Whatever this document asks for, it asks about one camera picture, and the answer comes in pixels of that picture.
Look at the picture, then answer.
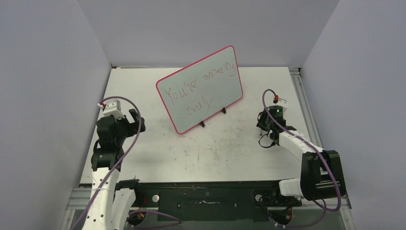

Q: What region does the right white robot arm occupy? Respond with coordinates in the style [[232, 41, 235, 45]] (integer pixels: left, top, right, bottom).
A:
[[256, 105, 347, 205]]

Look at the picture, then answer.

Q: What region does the aluminium right rail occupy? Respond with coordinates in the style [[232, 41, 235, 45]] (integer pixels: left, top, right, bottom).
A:
[[289, 68, 324, 147]]

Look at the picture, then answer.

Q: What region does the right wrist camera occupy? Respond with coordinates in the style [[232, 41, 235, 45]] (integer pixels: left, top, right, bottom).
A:
[[274, 96, 288, 111]]

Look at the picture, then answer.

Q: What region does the aluminium front rail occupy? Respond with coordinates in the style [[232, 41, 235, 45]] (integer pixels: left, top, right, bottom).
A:
[[66, 188, 356, 230]]

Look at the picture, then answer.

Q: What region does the pink framed whiteboard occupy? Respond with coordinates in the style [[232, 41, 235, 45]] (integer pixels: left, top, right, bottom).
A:
[[156, 46, 244, 134]]

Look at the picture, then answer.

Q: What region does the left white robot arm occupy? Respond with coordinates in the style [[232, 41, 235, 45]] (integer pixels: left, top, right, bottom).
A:
[[82, 109, 146, 230]]

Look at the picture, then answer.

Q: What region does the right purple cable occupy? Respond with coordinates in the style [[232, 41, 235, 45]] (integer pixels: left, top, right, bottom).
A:
[[262, 89, 342, 229]]

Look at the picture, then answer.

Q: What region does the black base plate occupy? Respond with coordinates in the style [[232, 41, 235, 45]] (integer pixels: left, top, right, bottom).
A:
[[115, 179, 304, 222]]

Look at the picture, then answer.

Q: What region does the aluminium rail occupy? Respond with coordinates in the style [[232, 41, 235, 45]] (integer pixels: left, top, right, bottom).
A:
[[289, 68, 324, 147], [66, 188, 356, 230]]

